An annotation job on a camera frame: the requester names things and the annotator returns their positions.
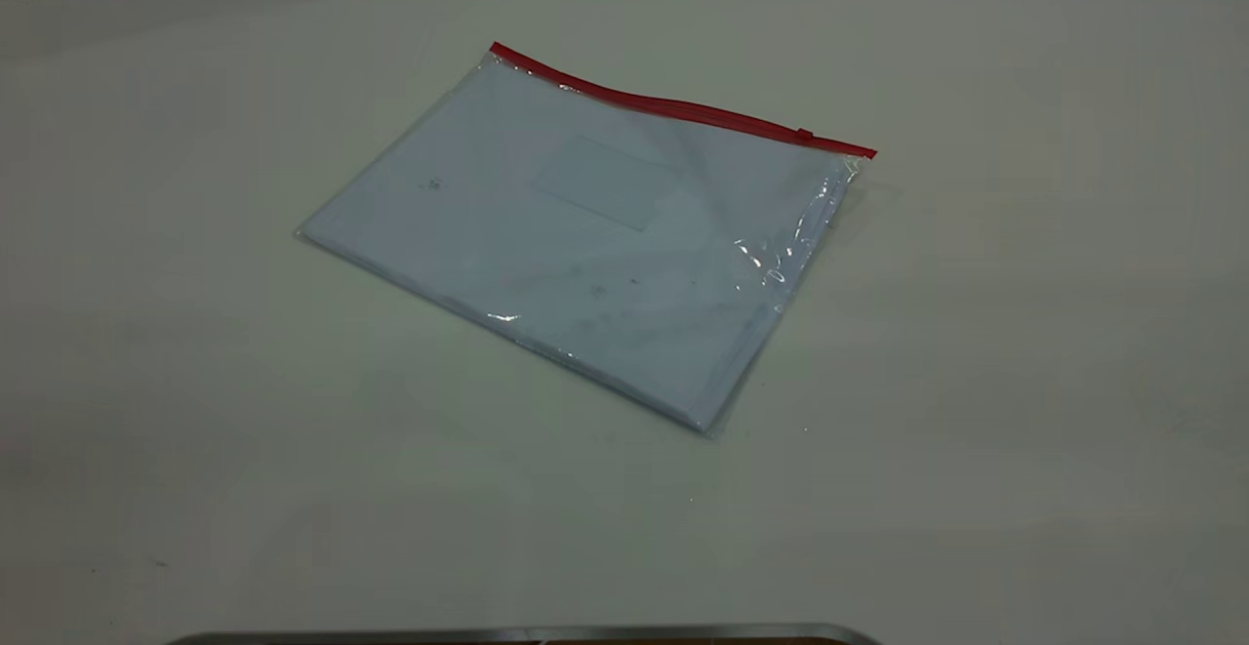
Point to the clear plastic red-zipper bag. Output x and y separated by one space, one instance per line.
585 235

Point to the silver metal bar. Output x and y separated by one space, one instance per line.
527 637

